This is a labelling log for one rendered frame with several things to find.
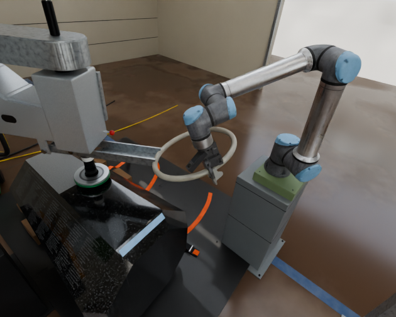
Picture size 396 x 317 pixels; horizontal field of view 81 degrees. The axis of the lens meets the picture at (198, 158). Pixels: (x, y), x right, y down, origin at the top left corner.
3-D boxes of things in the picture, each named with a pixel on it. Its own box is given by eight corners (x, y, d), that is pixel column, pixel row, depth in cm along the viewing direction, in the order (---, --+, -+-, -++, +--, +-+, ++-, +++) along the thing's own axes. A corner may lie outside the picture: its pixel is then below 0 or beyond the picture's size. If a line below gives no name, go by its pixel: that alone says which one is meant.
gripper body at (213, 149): (224, 165, 107) (217, 143, 101) (207, 173, 106) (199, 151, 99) (217, 157, 113) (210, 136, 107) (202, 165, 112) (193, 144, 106)
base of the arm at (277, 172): (271, 156, 178) (275, 146, 171) (295, 168, 169) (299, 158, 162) (259, 168, 166) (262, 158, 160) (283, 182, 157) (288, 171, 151)
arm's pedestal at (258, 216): (242, 212, 252) (261, 148, 200) (285, 241, 227) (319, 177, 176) (213, 243, 220) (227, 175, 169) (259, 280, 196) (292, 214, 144)
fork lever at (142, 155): (39, 154, 136) (36, 147, 133) (60, 137, 151) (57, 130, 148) (153, 170, 130) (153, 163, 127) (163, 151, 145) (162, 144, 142)
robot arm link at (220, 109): (225, 89, 100) (199, 100, 99) (237, 101, 92) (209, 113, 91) (229, 107, 106) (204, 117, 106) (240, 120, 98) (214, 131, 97)
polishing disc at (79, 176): (115, 176, 154) (114, 175, 153) (82, 190, 142) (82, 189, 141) (100, 160, 165) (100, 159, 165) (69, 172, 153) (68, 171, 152)
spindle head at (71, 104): (31, 150, 133) (-5, 69, 106) (55, 130, 150) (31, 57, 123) (90, 159, 130) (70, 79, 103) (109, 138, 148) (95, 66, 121)
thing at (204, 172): (141, 189, 118) (138, 184, 117) (166, 138, 157) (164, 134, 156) (236, 175, 104) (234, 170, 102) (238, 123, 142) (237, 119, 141)
